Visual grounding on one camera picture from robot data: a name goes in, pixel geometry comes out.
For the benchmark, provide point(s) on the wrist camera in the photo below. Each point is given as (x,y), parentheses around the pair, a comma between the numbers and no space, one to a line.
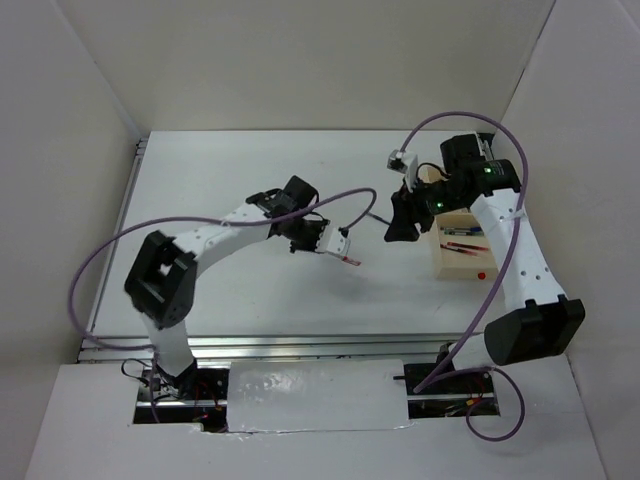
(333,242)
(405,163)

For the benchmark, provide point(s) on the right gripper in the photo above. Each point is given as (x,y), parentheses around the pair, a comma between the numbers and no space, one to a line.
(402,226)

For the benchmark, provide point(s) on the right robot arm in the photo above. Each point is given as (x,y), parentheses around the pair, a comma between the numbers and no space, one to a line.
(540,320)

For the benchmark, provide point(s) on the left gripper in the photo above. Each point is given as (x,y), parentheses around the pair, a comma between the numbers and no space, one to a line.
(312,247)

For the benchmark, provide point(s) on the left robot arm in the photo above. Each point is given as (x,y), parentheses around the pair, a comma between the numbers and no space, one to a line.
(161,283)

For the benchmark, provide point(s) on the red capped pen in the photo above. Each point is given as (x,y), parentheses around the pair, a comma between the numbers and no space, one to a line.
(350,261)

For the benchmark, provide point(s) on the purple pen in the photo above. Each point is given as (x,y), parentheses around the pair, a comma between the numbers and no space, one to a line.
(378,218)

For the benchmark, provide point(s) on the beige compartment tray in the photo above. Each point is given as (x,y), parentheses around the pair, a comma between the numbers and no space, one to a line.
(448,265)

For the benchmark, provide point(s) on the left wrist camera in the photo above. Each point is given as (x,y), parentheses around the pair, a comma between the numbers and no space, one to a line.
(333,242)

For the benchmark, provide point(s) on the aluminium frame rail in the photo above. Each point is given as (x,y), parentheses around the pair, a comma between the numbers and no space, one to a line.
(228,348)

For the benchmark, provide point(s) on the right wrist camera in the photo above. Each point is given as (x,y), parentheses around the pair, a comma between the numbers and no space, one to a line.
(405,163)

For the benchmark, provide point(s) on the white front panel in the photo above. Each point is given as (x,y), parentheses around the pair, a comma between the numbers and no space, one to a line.
(316,396)

